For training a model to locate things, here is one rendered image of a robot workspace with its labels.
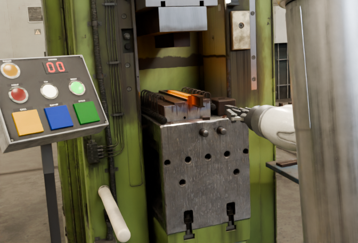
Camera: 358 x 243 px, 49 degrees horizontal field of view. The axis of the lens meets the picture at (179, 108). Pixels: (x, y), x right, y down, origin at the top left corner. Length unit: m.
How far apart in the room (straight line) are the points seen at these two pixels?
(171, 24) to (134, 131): 0.48
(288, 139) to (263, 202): 1.13
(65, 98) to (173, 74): 0.86
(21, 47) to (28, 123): 5.52
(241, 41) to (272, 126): 0.89
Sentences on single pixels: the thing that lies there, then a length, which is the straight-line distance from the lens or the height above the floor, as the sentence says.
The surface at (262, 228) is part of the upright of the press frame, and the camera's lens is 2.11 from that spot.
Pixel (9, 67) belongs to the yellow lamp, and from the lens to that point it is 1.34.
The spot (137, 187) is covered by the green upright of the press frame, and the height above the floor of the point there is 0.61.
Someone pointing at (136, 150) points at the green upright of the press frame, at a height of 0.78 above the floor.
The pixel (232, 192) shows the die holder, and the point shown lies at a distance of 1.71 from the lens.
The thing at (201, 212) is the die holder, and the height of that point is 0.54.
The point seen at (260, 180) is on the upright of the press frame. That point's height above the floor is 0.54.
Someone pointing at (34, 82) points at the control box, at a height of 1.12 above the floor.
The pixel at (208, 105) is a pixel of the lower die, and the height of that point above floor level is 0.96.
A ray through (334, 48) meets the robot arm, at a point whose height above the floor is 1.20.
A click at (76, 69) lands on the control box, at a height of 1.15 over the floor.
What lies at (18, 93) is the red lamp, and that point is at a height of 1.09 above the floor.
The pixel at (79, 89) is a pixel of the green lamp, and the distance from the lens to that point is 1.39.
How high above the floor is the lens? 1.21
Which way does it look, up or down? 9 degrees down
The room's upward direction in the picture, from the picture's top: 3 degrees counter-clockwise
